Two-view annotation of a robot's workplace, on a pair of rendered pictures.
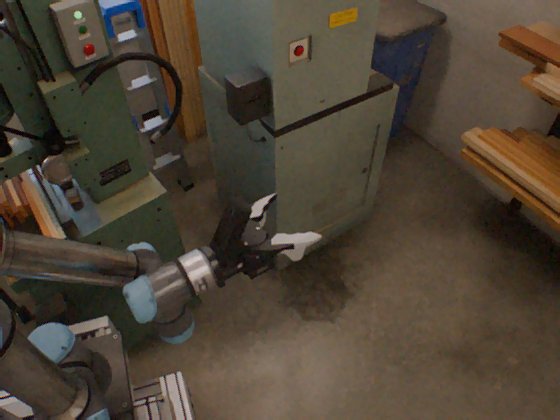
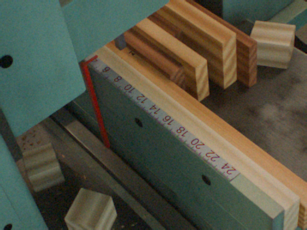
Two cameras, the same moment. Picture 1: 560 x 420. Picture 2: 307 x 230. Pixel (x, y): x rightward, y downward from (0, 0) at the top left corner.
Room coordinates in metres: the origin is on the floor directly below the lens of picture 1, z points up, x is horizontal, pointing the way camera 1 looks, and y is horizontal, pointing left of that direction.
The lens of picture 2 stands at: (1.40, 0.95, 1.41)
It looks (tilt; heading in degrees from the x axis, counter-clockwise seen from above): 50 degrees down; 187
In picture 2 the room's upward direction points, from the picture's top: 11 degrees counter-clockwise
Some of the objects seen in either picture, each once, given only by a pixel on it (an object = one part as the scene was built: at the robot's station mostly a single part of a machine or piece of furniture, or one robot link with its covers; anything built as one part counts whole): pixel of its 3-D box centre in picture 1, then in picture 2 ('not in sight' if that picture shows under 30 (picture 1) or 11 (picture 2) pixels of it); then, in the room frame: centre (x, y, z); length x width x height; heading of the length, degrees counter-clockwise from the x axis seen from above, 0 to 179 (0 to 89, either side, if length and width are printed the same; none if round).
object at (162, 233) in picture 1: (108, 264); not in sight; (0.99, 0.78, 0.36); 0.58 x 0.45 x 0.71; 130
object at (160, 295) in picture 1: (158, 292); not in sight; (0.36, 0.22, 1.21); 0.11 x 0.08 x 0.09; 124
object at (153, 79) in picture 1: (146, 108); not in sight; (1.83, 0.73, 0.58); 0.27 x 0.25 x 1.16; 37
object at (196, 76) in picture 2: (15, 193); (142, 38); (0.88, 0.89, 0.93); 0.20 x 0.02 x 0.06; 40
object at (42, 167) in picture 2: (72, 195); (43, 167); (0.97, 0.75, 0.82); 0.04 x 0.04 x 0.03; 19
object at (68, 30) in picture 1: (80, 31); not in sight; (1.01, 0.53, 1.40); 0.10 x 0.06 x 0.16; 130
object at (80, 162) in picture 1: (80, 164); not in sight; (0.91, 0.62, 1.02); 0.09 x 0.07 x 0.12; 40
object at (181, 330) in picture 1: (168, 310); not in sight; (0.38, 0.23, 1.12); 0.11 x 0.08 x 0.11; 34
